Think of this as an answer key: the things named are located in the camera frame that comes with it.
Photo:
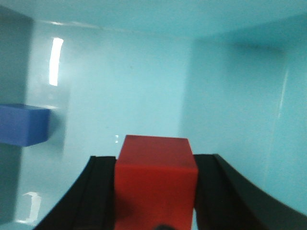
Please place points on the blue cube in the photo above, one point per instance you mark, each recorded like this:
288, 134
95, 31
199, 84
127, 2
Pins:
23, 125

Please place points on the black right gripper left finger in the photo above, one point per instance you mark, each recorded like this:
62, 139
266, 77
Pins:
89, 203

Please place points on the light cyan plastic container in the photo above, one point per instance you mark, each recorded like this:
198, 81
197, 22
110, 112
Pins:
228, 75

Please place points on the red cube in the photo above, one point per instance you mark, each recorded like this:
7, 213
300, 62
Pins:
155, 183

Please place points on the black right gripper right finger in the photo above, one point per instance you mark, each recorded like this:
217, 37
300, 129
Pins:
226, 200

